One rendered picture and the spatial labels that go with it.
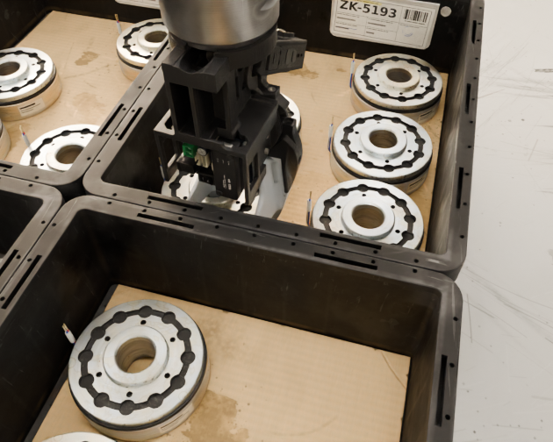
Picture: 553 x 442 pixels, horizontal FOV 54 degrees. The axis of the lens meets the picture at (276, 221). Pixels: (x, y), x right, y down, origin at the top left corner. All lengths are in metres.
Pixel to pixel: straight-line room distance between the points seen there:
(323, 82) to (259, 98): 0.30
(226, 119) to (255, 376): 0.20
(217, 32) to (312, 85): 0.37
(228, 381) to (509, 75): 0.73
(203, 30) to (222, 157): 0.09
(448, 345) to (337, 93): 0.40
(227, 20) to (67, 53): 0.48
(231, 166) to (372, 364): 0.20
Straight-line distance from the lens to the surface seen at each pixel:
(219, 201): 0.50
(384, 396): 0.45
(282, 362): 0.45
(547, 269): 0.73
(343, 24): 0.72
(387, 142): 0.59
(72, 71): 0.76
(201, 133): 0.38
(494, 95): 0.96
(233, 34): 0.34
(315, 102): 0.67
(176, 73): 0.35
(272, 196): 0.47
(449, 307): 0.38
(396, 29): 0.72
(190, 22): 0.34
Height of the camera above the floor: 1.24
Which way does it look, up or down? 51 degrees down
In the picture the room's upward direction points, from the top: straight up
